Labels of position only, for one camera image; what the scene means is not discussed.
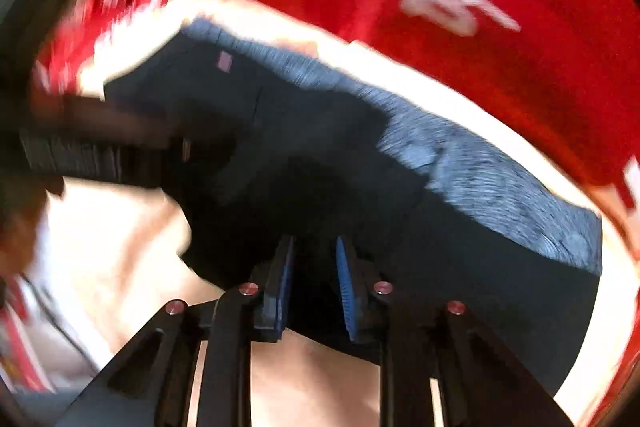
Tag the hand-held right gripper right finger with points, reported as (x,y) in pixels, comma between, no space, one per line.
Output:
(346,292)

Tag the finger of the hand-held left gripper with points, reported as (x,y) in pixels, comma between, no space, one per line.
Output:
(90,159)

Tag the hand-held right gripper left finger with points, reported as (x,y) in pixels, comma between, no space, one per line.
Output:
(284,292)

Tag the black pants with blue stripes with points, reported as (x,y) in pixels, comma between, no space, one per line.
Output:
(450,267)

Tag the red printed blanket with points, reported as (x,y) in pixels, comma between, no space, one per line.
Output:
(550,72)

